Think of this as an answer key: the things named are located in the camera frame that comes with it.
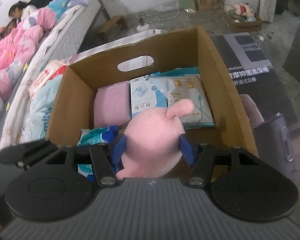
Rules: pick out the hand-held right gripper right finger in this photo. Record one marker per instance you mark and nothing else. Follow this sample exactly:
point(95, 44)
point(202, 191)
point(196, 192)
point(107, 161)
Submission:
point(187, 151)

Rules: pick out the white quilted mattress pad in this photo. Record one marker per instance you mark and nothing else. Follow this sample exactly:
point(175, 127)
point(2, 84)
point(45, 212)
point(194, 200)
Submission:
point(72, 27)

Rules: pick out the beige and teal swab packet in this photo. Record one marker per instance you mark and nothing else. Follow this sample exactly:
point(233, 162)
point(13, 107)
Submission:
point(190, 102)

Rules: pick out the light blue plastic bag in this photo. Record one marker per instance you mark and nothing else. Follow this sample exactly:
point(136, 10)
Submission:
point(40, 115)

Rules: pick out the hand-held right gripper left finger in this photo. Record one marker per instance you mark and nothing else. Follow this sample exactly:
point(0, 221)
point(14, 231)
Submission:
point(117, 151)

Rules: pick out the small wooden stool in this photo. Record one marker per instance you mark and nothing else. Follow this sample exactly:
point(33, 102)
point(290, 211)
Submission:
point(112, 22)

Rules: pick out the pink sponge pack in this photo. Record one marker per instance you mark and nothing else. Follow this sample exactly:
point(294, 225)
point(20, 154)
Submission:
point(112, 105)

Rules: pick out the brown cardboard box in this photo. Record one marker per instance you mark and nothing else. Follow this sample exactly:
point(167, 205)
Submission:
point(215, 67)

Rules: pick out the white and blue mask packet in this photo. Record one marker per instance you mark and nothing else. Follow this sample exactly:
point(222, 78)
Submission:
point(145, 97)

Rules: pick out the flat cardboard tray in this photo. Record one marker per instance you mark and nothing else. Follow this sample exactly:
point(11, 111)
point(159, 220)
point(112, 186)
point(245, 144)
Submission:
point(242, 25)

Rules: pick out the white printed bedsheet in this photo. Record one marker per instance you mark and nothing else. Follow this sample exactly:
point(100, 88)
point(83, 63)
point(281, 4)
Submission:
point(120, 40)

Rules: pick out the pink plush toy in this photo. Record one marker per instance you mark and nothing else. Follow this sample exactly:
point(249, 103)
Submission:
point(152, 135)

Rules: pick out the white power strip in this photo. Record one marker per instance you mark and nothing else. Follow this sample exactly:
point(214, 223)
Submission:
point(143, 27)

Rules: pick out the red and white packet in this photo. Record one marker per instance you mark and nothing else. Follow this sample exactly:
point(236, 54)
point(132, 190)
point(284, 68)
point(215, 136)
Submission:
point(47, 76)

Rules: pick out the grey box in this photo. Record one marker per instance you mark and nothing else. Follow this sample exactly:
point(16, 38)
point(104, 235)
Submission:
point(298, 55)

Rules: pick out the red and yellow plush toy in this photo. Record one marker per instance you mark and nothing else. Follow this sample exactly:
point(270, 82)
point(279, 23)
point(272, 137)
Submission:
point(241, 8)

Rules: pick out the blue and white tissue packet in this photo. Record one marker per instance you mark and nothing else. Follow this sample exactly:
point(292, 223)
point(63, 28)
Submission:
point(97, 135)

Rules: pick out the dark printed floor poster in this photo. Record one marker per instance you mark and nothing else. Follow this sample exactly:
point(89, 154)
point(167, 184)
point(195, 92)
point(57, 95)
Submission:
point(252, 62)

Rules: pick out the pink and grey quilt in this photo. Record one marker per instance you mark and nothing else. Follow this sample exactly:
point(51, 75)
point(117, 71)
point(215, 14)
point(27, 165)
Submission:
point(22, 40)

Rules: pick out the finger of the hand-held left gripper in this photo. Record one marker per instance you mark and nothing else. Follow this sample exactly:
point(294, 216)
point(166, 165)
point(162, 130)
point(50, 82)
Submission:
point(25, 153)

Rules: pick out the grey bin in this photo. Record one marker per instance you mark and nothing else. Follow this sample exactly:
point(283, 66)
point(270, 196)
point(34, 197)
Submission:
point(275, 145)

